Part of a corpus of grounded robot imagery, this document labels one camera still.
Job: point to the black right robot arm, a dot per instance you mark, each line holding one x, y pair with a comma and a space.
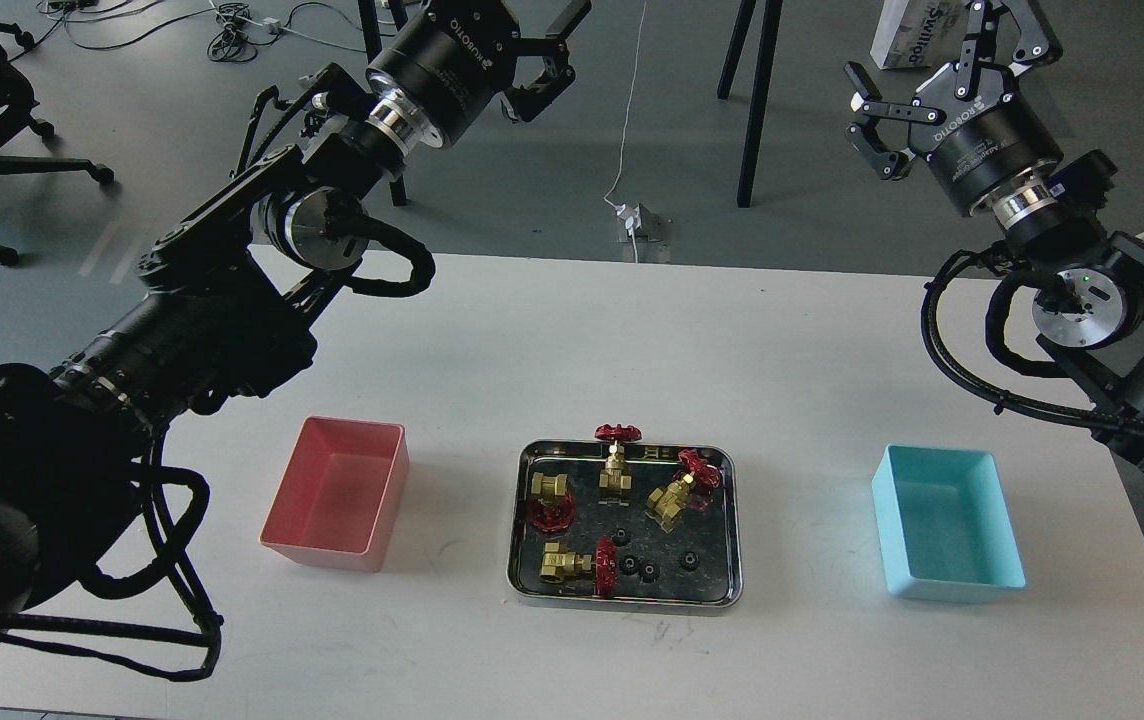
1070, 302

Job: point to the white power adapter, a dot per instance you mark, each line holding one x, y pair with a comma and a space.
639, 224

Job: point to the pink plastic box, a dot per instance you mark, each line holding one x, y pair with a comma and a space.
339, 497

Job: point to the brass valve upright red handle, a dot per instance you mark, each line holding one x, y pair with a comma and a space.
615, 480

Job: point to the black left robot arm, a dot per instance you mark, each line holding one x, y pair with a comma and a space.
94, 526

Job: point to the brass valve red handle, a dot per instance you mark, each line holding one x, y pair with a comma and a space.
691, 487
559, 565
615, 480
551, 507

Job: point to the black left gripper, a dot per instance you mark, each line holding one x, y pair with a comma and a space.
453, 58

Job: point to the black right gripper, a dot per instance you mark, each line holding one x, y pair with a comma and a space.
983, 142

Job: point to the blue plastic box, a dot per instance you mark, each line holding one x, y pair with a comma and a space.
943, 526

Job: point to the metal tray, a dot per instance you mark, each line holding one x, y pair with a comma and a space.
712, 533

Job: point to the white cardboard box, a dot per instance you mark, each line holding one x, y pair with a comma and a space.
918, 34

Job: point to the brass valve front red handle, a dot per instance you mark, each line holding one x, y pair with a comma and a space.
559, 565

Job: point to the brass valve tilted red handle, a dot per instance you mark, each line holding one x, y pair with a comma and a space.
691, 487

